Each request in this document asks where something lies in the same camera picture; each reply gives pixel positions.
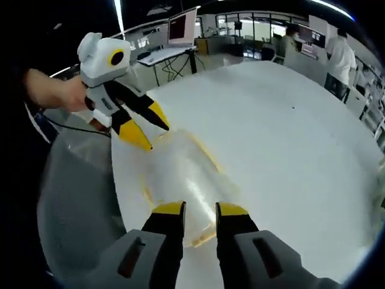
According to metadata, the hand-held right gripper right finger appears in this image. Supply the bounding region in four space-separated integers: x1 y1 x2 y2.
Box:
215 202 341 289

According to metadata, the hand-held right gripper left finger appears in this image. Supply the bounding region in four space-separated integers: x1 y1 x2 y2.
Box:
99 200 187 289

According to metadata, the clear plastic bag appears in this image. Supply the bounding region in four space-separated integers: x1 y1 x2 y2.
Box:
138 128 243 248

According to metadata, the person's left hand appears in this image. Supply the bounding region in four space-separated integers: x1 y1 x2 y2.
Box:
51 75 106 132

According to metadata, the white monitor desk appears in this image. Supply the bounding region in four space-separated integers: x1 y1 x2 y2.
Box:
137 45 200 67

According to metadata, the ceiling light strip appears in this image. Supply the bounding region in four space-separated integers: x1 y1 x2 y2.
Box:
112 0 126 34

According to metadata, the large computer monitor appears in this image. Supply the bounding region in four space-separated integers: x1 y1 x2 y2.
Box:
167 8 199 49

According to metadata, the grey mesh chair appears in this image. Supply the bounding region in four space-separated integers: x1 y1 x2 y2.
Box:
36 129 129 289

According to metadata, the person's black shirt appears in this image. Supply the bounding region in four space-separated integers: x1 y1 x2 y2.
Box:
0 60 58 272

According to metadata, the small display screen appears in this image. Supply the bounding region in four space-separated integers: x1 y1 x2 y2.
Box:
300 26 328 55

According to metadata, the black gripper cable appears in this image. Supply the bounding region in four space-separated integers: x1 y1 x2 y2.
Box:
44 116 112 140

